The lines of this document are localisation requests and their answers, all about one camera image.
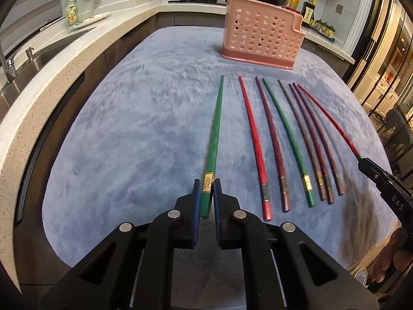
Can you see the green chopstick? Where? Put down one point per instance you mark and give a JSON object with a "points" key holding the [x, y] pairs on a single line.
{"points": [[213, 135], [290, 135]]}

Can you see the maroon chopstick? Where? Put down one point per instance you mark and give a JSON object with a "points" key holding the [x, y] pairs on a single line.
{"points": [[272, 135]]}

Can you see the purple chopstick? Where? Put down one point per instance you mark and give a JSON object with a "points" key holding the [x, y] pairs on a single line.
{"points": [[314, 142], [322, 142]]}

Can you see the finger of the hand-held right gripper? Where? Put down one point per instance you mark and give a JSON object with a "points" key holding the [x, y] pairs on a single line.
{"points": [[371, 169]]}

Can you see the yellow seasoning packet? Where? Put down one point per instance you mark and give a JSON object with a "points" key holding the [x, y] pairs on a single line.
{"points": [[293, 3]]}

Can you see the speckled kitchen counter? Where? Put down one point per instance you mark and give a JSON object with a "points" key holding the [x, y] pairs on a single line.
{"points": [[80, 58]]}

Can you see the sink soap dispenser pump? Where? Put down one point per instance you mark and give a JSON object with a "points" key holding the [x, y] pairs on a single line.
{"points": [[30, 55]]}

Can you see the window blinds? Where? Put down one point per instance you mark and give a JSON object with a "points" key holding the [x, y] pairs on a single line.
{"points": [[29, 3]]}

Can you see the stainless steel sink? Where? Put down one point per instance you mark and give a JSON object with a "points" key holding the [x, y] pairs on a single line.
{"points": [[48, 56]]}

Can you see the green dish soap bottle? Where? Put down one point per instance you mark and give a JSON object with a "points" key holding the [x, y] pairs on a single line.
{"points": [[72, 13]]}

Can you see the dark soy sauce bottle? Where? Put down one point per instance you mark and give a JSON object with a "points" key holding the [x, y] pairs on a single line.
{"points": [[308, 14]]}

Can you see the patterned oval plate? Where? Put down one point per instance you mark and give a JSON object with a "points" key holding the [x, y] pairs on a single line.
{"points": [[92, 19]]}

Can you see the red chopstick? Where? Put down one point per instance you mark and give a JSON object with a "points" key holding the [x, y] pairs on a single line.
{"points": [[255, 142], [332, 116]]}

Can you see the pink perforated utensil holder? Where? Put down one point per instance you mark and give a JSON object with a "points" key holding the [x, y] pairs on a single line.
{"points": [[258, 35]]}

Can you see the person's right hand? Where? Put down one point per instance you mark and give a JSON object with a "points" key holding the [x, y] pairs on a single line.
{"points": [[392, 255]]}

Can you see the row of spice jars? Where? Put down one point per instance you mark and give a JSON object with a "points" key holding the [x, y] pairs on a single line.
{"points": [[325, 29]]}

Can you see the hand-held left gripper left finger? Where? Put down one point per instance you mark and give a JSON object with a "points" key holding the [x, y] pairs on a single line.
{"points": [[196, 213]]}

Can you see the wall switch plate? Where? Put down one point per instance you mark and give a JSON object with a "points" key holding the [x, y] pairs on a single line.
{"points": [[340, 8]]}

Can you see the chrome faucet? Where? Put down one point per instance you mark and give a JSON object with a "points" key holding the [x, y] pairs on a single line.
{"points": [[9, 67]]}

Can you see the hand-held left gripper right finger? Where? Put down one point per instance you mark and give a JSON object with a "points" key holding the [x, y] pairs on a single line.
{"points": [[217, 213]]}

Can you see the glass sliding door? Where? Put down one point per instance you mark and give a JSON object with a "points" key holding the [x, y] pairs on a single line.
{"points": [[380, 55]]}

